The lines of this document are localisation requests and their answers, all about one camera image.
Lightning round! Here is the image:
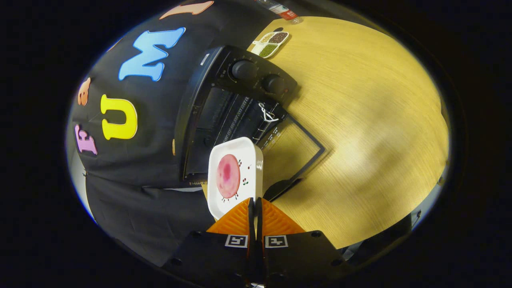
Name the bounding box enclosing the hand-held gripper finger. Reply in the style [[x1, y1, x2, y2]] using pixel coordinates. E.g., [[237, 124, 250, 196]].
[[162, 197, 258, 286], [256, 197, 352, 285]]

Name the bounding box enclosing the white divided bean dish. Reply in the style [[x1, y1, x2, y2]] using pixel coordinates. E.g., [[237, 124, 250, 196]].
[[252, 31, 289, 59]]

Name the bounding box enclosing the plastic bottle red label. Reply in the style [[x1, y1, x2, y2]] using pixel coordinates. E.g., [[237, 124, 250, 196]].
[[256, 0, 304, 24]]

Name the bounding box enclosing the black backdrop cloth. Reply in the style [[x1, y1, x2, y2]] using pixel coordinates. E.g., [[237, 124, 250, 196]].
[[66, 0, 288, 268]]

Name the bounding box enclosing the pink round ham slice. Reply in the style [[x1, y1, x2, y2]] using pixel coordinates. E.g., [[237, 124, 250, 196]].
[[216, 154, 241, 199]]

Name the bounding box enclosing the black toaster oven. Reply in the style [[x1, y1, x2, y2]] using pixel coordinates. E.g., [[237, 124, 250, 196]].
[[174, 45, 325, 202]]

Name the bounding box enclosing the white square plate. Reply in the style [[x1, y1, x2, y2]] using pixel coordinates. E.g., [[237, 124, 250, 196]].
[[207, 137, 264, 220]]

